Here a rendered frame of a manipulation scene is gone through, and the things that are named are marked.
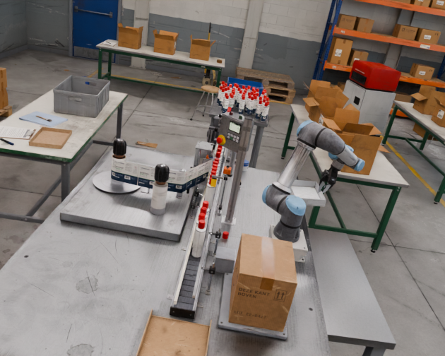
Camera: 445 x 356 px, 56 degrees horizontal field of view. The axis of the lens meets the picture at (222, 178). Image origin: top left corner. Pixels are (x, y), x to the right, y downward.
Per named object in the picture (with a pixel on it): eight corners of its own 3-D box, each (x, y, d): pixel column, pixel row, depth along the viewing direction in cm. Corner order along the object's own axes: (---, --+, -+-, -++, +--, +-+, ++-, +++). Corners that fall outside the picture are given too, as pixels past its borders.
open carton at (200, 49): (186, 58, 734) (189, 37, 718) (188, 54, 778) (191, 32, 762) (213, 63, 739) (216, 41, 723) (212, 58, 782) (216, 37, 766)
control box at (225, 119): (226, 140, 255) (232, 111, 247) (248, 150, 246) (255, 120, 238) (215, 144, 247) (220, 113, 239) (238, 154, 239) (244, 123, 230)
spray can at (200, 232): (192, 251, 218) (197, 217, 209) (202, 253, 218) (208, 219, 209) (191, 257, 213) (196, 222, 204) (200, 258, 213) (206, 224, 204)
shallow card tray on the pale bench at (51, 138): (42, 130, 347) (42, 126, 345) (72, 133, 350) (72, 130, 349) (28, 145, 316) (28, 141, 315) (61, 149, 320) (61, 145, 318)
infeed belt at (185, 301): (212, 164, 330) (213, 159, 329) (222, 166, 330) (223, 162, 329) (171, 313, 182) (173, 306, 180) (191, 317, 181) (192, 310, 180)
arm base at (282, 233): (273, 224, 246) (277, 210, 241) (298, 229, 246) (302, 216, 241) (273, 239, 233) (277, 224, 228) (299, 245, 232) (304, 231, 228)
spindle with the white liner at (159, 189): (152, 205, 252) (156, 160, 239) (166, 208, 252) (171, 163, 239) (148, 212, 244) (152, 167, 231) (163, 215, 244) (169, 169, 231)
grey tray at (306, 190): (287, 185, 293) (288, 179, 291) (315, 187, 295) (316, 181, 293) (294, 204, 269) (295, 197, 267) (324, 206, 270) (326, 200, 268)
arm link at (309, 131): (275, 213, 232) (324, 125, 222) (256, 200, 241) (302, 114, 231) (285, 215, 241) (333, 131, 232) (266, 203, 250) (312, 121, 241)
